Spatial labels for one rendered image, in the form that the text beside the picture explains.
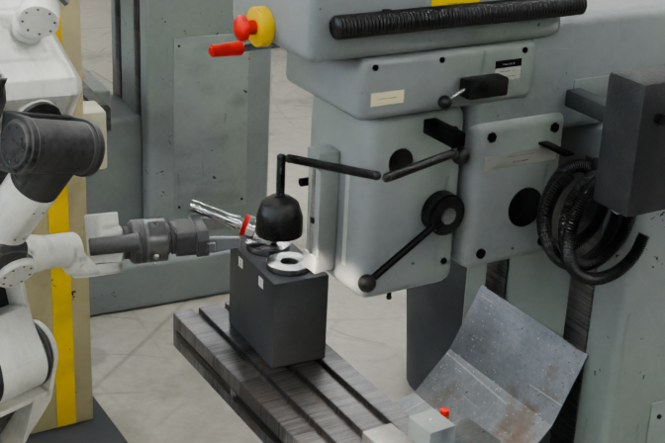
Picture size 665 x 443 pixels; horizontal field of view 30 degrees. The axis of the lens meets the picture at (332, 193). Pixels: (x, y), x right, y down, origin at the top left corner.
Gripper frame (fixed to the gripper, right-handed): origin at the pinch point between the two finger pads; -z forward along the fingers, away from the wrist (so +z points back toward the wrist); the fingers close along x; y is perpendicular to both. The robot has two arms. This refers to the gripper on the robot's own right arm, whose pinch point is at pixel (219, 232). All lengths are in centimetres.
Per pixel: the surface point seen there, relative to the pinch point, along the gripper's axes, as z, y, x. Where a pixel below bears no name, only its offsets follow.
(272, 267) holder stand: -8.2, 3.6, -11.2
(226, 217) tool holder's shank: -1.9, -2.2, 2.7
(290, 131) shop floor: -121, 119, 407
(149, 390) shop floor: -3, 119, 147
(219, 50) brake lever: 7, -49, -41
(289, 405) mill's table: -7.4, 25.2, -27.6
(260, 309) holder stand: -6.0, 12.8, -10.2
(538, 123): -44, -35, -50
